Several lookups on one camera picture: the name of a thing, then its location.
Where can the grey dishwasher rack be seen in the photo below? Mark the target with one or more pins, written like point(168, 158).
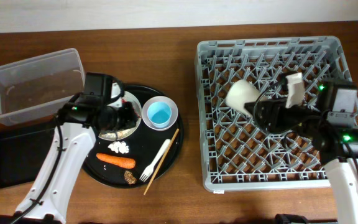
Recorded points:
point(236, 154)

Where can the light blue cup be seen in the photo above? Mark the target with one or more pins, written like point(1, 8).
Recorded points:
point(159, 114)

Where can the round black tray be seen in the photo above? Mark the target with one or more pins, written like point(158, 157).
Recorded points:
point(143, 144)

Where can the brown food scrap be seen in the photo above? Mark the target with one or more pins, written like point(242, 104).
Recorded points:
point(129, 177)

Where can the crumpled white tissue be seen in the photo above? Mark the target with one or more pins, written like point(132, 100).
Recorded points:
point(119, 147)

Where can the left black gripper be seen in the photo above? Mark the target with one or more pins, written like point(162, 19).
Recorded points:
point(130, 116)

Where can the cream white cup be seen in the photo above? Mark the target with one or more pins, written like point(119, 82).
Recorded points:
point(240, 93)

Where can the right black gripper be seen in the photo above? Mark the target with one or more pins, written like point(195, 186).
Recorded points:
point(274, 107)

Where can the white plastic fork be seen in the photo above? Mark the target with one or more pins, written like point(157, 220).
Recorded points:
point(149, 170)

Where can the white bowl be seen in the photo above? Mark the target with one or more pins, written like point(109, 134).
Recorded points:
point(166, 100)

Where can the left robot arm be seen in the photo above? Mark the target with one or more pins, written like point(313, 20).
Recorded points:
point(97, 109)

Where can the white label sticker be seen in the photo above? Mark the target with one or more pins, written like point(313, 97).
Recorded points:
point(218, 191)

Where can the grey plate with food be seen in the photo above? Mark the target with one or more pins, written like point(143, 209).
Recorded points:
point(122, 134)

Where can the orange carrot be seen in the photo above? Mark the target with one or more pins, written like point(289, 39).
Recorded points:
point(123, 162)

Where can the clear plastic bin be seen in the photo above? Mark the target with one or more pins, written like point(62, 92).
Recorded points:
point(37, 87)

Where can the black rectangular tray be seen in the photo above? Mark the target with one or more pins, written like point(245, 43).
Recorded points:
point(22, 153)

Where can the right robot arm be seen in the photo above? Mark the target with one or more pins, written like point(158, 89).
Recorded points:
point(331, 131)

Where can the wooden chopstick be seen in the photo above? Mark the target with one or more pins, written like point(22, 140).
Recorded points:
point(161, 161)

